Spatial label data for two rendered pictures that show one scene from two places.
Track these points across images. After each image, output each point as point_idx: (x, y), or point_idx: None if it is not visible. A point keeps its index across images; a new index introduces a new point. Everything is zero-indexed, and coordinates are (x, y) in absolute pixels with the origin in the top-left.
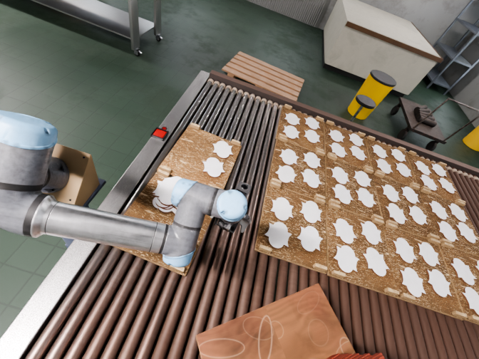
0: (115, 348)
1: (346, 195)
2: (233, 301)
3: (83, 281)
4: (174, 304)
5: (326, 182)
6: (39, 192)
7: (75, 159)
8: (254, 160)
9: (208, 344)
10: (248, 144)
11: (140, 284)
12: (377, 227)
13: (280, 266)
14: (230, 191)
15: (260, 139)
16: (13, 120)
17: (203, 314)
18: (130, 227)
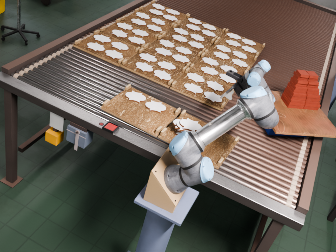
0: (274, 171)
1: (182, 57)
2: (251, 128)
3: (242, 179)
4: (253, 148)
5: (169, 61)
6: None
7: (170, 157)
8: (144, 86)
9: (280, 129)
10: (123, 83)
11: (243, 158)
12: (206, 57)
13: (230, 106)
14: (262, 62)
15: (119, 74)
16: (260, 86)
17: (258, 139)
18: (270, 98)
